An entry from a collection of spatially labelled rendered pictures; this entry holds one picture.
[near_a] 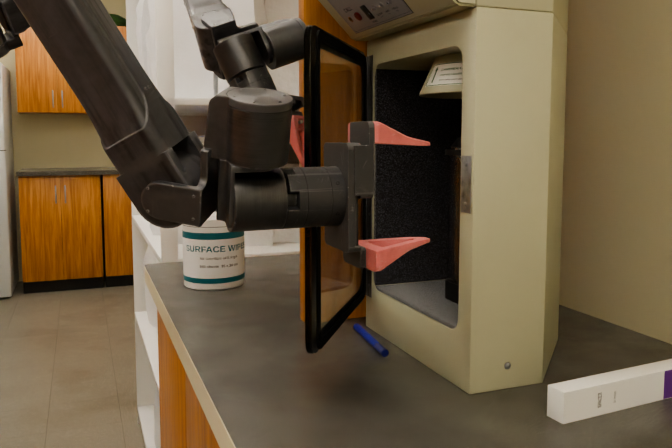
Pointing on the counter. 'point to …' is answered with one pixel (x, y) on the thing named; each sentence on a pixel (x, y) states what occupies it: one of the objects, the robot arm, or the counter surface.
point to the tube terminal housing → (497, 170)
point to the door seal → (320, 166)
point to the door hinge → (369, 198)
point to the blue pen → (371, 340)
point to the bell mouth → (444, 78)
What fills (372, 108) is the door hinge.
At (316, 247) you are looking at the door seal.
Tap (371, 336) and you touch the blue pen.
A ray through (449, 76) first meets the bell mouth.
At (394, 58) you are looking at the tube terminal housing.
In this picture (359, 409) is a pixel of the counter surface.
